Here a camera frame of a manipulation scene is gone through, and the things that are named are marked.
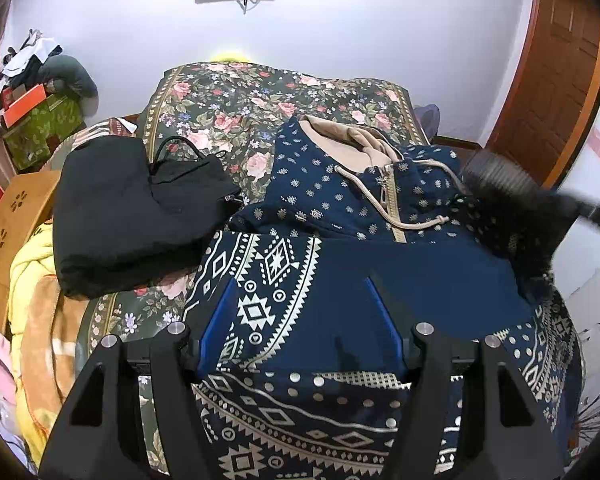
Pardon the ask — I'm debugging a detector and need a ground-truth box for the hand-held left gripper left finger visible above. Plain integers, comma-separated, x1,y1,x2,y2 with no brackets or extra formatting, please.
39,276,241,480

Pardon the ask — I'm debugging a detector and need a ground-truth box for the orange box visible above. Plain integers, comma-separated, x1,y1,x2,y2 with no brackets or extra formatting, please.
2,82,48,129

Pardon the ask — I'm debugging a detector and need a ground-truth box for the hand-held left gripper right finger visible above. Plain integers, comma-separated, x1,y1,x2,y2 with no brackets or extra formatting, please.
362,275,566,480

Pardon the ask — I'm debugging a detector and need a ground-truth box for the yellow blanket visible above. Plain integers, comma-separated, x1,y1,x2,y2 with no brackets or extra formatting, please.
7,225,90,467

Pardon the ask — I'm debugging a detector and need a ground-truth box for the black folded garment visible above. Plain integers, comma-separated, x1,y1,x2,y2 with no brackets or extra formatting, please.
52,135,243,301

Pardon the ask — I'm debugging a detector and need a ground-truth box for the floral bedspread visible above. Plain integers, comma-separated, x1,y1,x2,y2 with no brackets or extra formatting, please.
75,60,481,480

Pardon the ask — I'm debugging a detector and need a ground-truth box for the wooden door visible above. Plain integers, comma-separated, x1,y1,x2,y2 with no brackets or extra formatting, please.
484,0,600,189

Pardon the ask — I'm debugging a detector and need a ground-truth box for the black strapped bag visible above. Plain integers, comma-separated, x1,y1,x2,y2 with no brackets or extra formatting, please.
147,136,243,221

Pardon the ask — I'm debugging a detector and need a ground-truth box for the green box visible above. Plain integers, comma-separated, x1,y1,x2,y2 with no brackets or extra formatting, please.
2,92,83,171

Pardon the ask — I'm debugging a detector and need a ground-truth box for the wooden board with flower cutouts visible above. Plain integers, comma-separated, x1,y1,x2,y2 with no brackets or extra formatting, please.
0,170,62,336

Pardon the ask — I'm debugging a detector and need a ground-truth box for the navy patterned hoodie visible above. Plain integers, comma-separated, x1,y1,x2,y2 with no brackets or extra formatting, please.
182,115,588,480

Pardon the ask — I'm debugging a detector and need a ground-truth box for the purple cloth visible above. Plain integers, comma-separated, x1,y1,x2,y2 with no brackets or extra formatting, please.
414,104,441,139

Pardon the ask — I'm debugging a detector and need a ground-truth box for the pile of clothes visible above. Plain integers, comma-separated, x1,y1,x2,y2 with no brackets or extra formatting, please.
0,30,63,92

